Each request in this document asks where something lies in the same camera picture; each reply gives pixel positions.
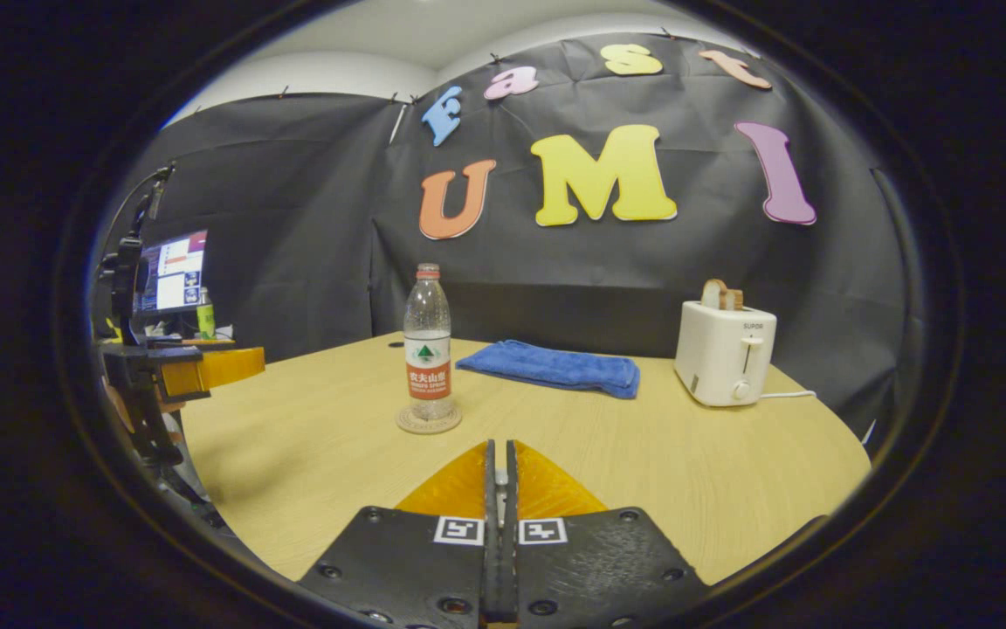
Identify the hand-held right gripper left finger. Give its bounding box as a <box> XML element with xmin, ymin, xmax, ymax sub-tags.
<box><xmin>298</xmin><ymin>439</ymin><xmax>500</xmax><ymax>629</ymax></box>

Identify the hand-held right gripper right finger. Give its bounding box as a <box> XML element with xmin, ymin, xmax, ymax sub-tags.
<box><xmin>504</xmin><ymin>439</ymin><xmax>712</xmax><ymax>629</ymax></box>

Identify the round brown coaster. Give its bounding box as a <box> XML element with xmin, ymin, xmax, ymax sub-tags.
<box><xmin>395</xmin><ymin>404</ymin><xmax>464</xmax><ymax>436</ymax></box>

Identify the clear plastic water bottle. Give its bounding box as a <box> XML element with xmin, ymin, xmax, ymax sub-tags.
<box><xmin>403</xmin><ymin>263</ymin><xmax>454</xmax><ymax>424</ymax></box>

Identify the computer monitor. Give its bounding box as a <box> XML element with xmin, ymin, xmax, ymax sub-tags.
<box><xmin>136</xmin><ymin>229</ymin><xmax>210</xmax><ymax>315</ymax></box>

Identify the blue towel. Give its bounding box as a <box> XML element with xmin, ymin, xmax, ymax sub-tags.
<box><xmin>456</xmin><ymin>339</ymin><xmax>642</xmax><ymax>401</ymax></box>

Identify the white toaster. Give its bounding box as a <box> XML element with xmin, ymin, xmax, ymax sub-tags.
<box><xmin>674</xmin><ymin>300</ymin><xmax>778</xmax><ymax>408</ymax></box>

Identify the bread slice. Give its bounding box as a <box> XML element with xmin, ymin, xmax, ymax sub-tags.
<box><xmin>700</xmin><ymin>279</ymin><xmax>745</xmax><ymax>312</ymax></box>

